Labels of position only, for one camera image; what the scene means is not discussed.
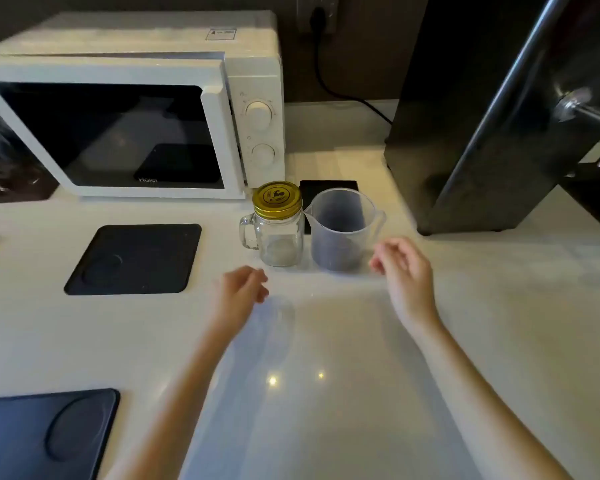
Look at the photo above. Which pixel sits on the person's left hand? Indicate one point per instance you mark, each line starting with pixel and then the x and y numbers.
pixel 240 289

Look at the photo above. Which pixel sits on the person's right hand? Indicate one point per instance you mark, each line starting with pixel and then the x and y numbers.
pixel 409 279

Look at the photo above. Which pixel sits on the person's left fingers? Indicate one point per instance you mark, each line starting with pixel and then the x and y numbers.
pixel 260 284

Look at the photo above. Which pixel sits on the person's right fingers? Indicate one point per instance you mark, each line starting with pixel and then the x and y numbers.
pixel 382 257

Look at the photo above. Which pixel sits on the person's right forearm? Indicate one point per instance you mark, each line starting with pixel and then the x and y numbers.
pixel 480 404

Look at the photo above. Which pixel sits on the person's left forearm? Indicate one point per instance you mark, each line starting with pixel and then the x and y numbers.
pixel 180 404

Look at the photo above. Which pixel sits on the clear plastic measuring jug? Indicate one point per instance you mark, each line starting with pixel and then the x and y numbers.
pixel 342 229

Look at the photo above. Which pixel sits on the glass mason jar mug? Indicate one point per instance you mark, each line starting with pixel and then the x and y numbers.
pixel 278 237

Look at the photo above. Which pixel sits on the gold metal jar lid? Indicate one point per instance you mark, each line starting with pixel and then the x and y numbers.
pixel 277 199

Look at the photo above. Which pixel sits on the small black square mat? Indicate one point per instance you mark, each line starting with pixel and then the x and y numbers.
pixel 312 192

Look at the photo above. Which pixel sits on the black square coaster mat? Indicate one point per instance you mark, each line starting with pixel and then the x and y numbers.
pixel 135 259

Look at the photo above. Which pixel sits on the black refrigerator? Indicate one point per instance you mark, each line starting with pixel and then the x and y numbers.
pixel 485 109

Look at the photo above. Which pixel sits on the white microwave oven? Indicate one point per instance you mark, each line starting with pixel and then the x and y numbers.
pixel 130 109

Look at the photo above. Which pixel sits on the black plug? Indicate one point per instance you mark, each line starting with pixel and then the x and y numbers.
pixel 318 17

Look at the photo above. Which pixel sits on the large black tray mat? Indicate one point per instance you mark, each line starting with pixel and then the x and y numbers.
pixel 40 434

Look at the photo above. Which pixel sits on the wall power socket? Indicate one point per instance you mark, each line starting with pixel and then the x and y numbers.
pixel 318 12

